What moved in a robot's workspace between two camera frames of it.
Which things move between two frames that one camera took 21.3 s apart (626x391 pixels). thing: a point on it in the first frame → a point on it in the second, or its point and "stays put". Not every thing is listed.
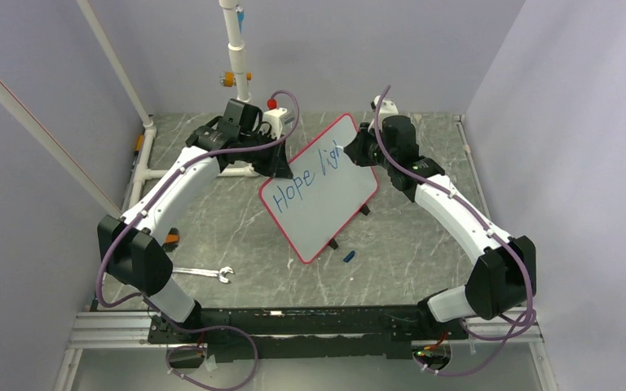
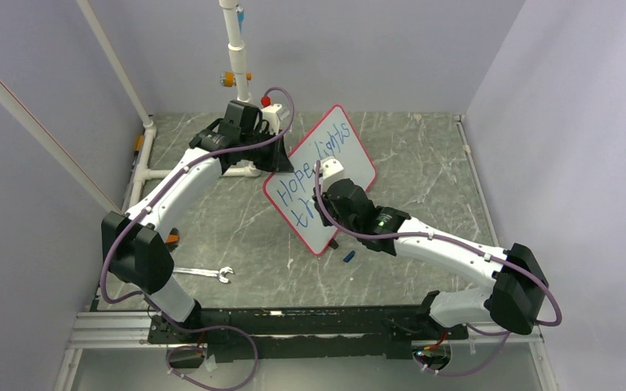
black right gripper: (355, 149) → (325, 220)
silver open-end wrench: (219, 274) stays put
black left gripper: (278, 165) stays put
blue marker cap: (347, 258) stays put
